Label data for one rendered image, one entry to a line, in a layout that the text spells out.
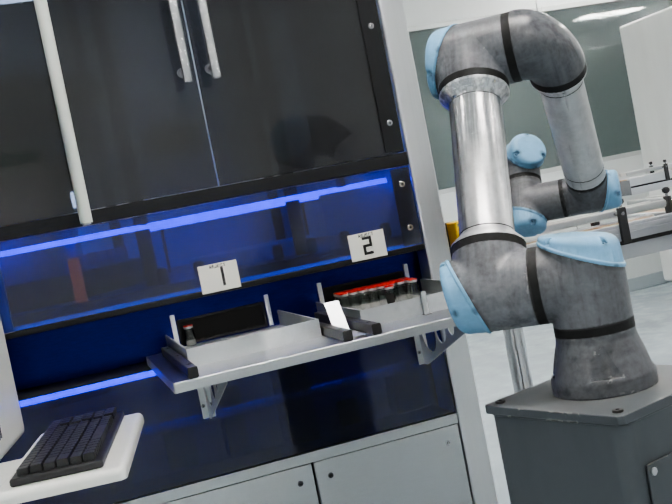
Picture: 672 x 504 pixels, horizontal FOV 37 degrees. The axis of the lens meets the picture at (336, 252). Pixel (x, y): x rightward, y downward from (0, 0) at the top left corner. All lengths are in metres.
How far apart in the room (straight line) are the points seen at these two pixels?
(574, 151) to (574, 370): 0.51
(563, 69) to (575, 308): 0.43
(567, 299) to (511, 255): 0.11
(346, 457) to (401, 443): 0.13
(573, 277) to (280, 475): 1.00
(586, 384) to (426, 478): 0.93
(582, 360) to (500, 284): 0.16
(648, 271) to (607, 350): 6.63
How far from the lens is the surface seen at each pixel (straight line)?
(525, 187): 1.96
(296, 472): 2.22
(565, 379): 1.47
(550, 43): 1.66
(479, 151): 1.57
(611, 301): 1.45
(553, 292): 1.44
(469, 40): 1.66
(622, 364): 1.45
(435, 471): 2.33
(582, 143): 1.82
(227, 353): 1.88
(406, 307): 1.95
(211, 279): 2.13
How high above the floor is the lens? 1.14
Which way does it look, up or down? 3 degrees down
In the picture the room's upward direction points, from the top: 11 degrees counter-clockwise
